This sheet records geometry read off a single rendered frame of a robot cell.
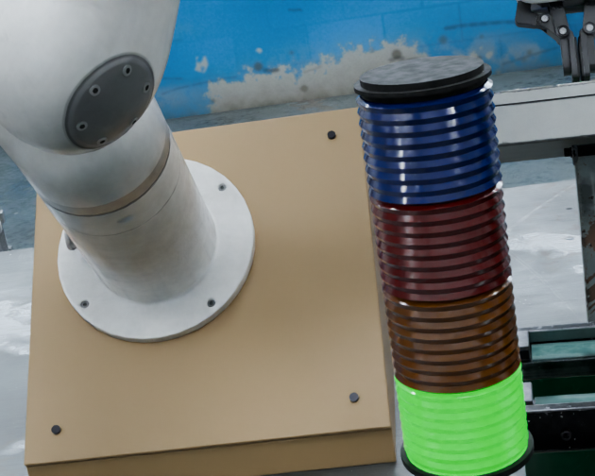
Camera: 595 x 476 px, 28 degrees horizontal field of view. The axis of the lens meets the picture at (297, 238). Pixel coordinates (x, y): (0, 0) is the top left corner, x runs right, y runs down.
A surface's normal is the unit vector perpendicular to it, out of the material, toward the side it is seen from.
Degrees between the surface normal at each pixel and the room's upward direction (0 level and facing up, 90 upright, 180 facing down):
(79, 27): 82
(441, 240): 65
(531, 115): 61
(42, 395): 44
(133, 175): 121
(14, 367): 0
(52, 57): 83
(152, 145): 102
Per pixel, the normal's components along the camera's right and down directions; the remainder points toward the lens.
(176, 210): 0.88, 0.35
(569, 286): -0.15, -0.94
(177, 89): -0.07, 0.32
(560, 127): -0.21, -0.16
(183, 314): -0.15, -0.44
